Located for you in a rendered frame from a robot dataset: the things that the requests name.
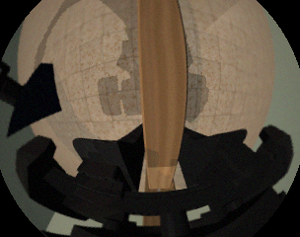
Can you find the dark brown wooden rail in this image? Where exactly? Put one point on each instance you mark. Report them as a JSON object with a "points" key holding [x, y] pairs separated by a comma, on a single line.
{"points": [[164, 79]]}

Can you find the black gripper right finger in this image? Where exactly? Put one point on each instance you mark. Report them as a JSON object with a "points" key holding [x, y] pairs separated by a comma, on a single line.
{"points": [[198, 150]]}

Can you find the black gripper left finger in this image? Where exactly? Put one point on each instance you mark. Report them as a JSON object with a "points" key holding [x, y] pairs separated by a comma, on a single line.
{"points": [[127, 153]]}

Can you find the wooden post with slot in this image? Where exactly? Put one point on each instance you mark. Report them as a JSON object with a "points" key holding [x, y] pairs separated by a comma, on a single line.
{"points": [[154, 220]]}

